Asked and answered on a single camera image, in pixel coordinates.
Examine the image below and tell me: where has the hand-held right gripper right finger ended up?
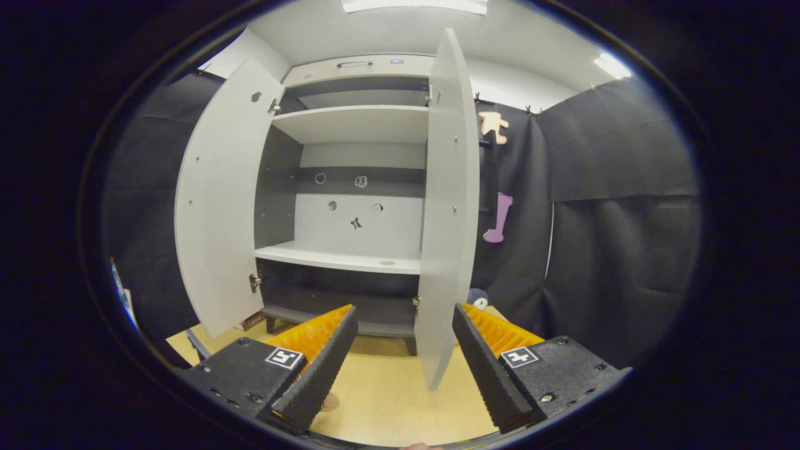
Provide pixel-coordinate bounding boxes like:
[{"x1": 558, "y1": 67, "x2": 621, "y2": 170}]
[{"x1": 450, "y1": 303, "x2": 633, "y2": 435}]

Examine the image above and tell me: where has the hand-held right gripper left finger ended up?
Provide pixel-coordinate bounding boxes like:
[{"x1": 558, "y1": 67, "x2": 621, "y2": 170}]
[{"x1": 178, "y1": 304, "x2": 360, "y2": 433}]

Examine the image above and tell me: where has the white cabinet door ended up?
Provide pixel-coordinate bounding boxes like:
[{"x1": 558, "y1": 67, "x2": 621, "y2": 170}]
[
  {"x1": 174, "y1": 58, "x2": 285, "y2": 338},
  {"x1": 414, "y1": 27, "x2": 481, "y2": 393}
]

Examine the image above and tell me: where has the white grey cabinet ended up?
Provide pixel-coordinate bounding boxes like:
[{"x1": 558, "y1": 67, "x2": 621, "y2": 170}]
[{"x1": 174, "y1": 27, "x2": 481, "y2": 393}]

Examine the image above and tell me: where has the black backdrop cloth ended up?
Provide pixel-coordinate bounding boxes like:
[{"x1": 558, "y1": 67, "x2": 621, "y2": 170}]
[{"x1": 103, "y1": 72, "x2": 701, "y2": 369}]

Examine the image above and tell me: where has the small ceiling light panel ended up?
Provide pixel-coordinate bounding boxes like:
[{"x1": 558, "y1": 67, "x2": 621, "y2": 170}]
[{"x1": 594, "y1": 53, "x2": 629, "y2": 79}]

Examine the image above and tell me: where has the large ceiling light panel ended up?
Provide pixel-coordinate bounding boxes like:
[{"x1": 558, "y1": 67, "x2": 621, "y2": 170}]
[{"x1": 342, "y1": 0, "x2": 488, "y2": 14}]

